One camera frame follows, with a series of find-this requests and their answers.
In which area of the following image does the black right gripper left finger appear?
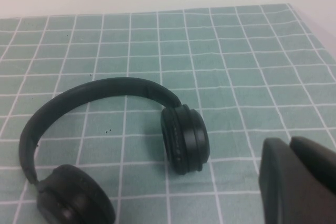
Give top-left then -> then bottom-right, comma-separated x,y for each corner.
258,137 -> 332,224

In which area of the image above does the green white-grid tablecloth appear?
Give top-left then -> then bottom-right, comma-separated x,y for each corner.
0,3 -> 336,224

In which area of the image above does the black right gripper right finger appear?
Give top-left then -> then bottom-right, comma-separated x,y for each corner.
289,136 -> 336,224

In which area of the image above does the black over-ear headphones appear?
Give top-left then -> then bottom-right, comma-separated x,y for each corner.
18,76 -> 212,224

